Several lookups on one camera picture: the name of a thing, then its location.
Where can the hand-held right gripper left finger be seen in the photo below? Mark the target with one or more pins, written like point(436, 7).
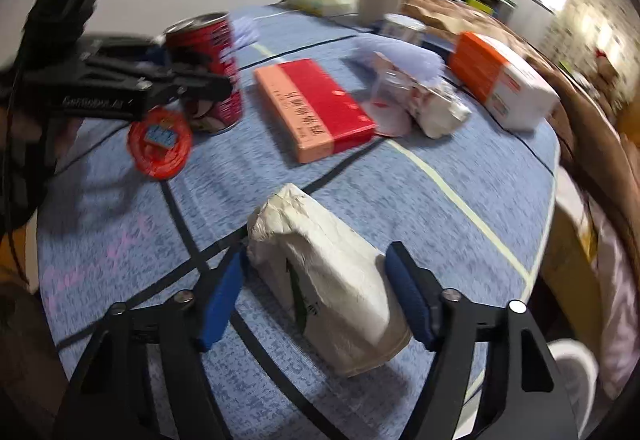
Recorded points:
point(220, 302)

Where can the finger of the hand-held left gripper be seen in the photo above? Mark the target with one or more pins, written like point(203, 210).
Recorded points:
point(120, 45)
point(165, 82)

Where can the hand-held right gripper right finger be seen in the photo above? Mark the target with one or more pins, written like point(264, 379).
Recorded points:
point(410, 302)

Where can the red drink can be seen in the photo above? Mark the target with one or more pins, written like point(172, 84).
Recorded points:
point(210, 40)

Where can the white paper pack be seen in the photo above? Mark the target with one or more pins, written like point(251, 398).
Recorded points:
point(325, 280)

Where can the red and pink box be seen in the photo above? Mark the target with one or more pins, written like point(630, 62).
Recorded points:
point(320, 105)

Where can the white trash bin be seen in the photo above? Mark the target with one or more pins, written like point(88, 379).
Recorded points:
point(575, 370)

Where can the clear plastic cup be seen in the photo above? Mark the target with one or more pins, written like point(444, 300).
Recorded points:
point(392, 95)

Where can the red round plastic container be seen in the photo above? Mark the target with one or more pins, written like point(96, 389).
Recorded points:
point(150, 160)

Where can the crumpled white wrapper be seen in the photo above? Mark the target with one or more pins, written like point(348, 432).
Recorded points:
point(440, 112)

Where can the lilac quilt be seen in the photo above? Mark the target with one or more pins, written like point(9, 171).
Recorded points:
point(620, 295)

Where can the pale purple plastic bag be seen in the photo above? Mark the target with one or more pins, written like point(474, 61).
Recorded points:
point(400, 57)

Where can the orange and white box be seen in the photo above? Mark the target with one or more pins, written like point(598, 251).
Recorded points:
point(500, 75)

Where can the silver tin can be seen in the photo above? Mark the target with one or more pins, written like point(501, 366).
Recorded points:
point(405, 30)

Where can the bed with brown blanket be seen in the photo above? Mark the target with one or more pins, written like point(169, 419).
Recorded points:
point(575, 120)

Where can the dotted curtain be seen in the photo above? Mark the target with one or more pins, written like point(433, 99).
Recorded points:
point(590, 20)

